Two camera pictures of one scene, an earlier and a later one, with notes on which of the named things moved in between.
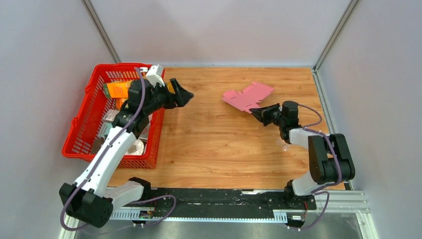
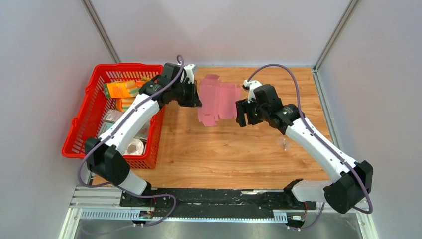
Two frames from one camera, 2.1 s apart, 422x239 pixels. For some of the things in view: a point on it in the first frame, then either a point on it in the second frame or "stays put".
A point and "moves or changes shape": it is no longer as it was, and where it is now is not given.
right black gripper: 264,111 → 242,107
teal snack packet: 104,129 stays put
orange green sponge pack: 117,89 stays put
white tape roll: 137,148 stays put
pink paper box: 248,98 moves or changes shape
